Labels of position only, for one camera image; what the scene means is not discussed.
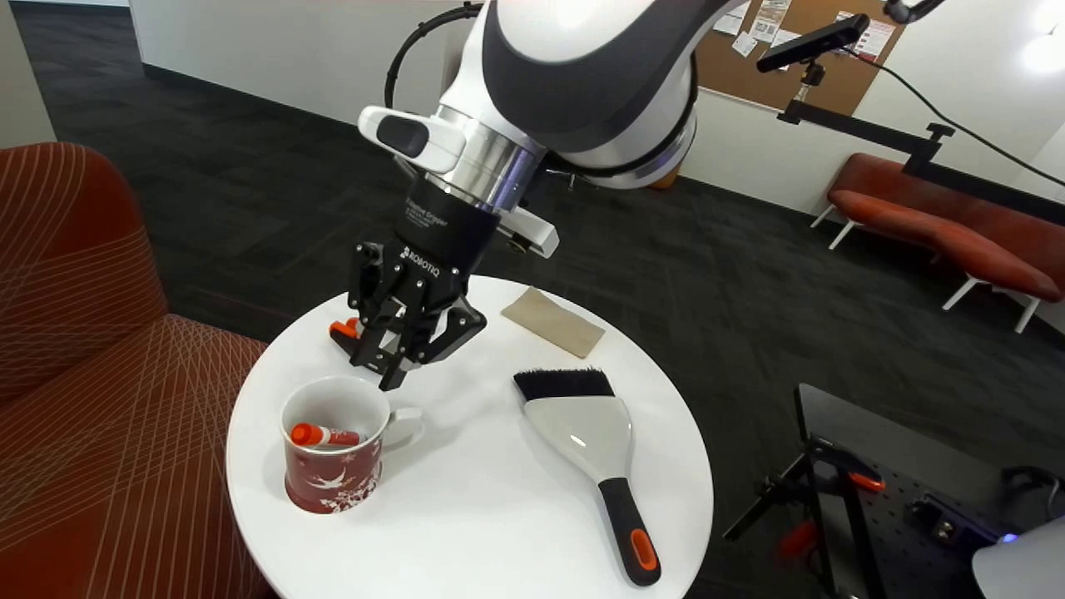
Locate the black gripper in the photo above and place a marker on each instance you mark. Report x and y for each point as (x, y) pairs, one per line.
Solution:
(442, 252)

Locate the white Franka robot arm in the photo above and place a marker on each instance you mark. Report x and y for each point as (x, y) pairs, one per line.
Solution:
(577, 68)

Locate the red mug white pattern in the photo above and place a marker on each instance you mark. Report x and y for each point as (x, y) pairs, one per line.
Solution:
(329, 478)

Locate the orange striped sofa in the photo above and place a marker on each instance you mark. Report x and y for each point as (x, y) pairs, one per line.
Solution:
(88, 421)

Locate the white pinned paper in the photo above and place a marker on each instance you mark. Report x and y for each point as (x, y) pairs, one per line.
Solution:
(875, 39)
(733, 21)
(771, 19)
(743, 46)

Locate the cork pin board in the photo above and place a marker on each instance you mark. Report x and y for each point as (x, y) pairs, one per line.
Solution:
(844, 87)

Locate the black perforated robot table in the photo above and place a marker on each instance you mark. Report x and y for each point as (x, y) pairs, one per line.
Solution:
(932, 444)

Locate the red bench white legs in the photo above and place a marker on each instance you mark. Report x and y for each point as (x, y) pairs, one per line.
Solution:
(951, 237)

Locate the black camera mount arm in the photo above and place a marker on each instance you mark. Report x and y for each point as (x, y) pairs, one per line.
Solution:
(854, 124)

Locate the black stereo camera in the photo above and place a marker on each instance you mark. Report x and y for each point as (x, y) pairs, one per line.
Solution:
(816, 43)

